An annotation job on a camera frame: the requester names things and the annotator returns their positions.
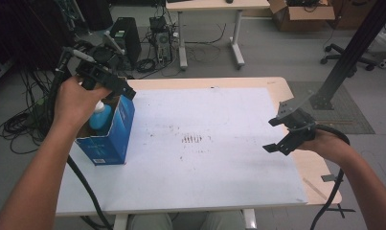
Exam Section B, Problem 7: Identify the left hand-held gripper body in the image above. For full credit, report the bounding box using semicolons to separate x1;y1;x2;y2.
70;30;126;91

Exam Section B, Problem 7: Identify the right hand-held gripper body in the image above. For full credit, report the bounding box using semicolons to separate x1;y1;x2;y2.
276;92;318;142

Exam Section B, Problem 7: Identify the blue bottle with white cap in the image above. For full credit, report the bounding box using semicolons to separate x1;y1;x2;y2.
88;100;113;131

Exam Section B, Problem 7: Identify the blue cardboard box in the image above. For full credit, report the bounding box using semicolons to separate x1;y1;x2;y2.
75;76;136;167

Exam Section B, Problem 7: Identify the person's right hand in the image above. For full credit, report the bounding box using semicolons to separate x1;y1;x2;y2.
297;128;352;168

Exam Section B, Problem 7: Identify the person's left hand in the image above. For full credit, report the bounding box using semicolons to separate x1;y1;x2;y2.
53;76;113;132

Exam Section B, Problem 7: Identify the black computer tower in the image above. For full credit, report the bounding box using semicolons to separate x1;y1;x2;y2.
112;16;143;71

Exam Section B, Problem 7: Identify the grey floor mat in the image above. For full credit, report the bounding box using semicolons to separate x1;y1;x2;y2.
287;80;376;135

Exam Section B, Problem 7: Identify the open computer case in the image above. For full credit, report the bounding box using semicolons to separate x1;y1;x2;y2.
148;15;174;65

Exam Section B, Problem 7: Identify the black office chair base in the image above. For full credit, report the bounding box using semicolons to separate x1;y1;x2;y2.
320;42;376;72

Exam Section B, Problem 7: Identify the black curtain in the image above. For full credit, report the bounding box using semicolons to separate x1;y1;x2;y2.
0;0;79;84

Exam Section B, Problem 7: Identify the black metal stand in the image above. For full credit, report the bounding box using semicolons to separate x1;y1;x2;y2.
308;0;386;111

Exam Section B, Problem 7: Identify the black tape cross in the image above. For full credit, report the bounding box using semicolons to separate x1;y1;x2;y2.
332;204;356;219

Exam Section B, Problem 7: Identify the white table leg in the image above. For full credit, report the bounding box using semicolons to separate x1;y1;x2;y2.
113;214;129;230
242;208;258;230

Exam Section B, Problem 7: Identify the white paper sheet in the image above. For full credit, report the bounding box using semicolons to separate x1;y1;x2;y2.
55;87;309;216

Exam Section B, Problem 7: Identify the person's right leg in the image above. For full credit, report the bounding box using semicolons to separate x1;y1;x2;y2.
201;210;246;230

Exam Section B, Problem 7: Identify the person's leg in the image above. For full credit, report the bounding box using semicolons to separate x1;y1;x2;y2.
126;213;174;230
201;210;246;230

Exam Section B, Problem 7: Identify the open brown cardboard box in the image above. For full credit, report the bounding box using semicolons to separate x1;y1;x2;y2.
268;0;336;33

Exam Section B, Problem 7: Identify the white background table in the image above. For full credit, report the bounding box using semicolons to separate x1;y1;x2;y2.
165;0;271;71

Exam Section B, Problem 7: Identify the person's left leg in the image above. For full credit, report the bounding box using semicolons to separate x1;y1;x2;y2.
126;213;174;230

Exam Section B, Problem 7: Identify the thin grey gripper cable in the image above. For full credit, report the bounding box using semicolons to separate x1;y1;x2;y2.
287;123;317;132

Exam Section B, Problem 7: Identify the coiled black cable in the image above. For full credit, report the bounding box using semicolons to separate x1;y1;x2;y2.
135;57;157;74

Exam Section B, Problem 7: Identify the thick black right gripper cable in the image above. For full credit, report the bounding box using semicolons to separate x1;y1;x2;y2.
309;124;352;230

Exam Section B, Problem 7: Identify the thick black gripper cable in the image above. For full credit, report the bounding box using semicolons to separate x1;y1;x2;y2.
48;47;114;230
309;124;352;230

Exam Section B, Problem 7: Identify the tangle of black floor cables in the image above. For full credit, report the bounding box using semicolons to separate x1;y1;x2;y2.
0;68;62;155

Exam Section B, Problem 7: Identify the loose black floor cable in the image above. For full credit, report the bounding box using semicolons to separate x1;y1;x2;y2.
184;23;228;64

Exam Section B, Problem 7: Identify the thick black left gripper cable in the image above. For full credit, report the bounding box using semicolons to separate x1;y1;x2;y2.
48;47;114;230

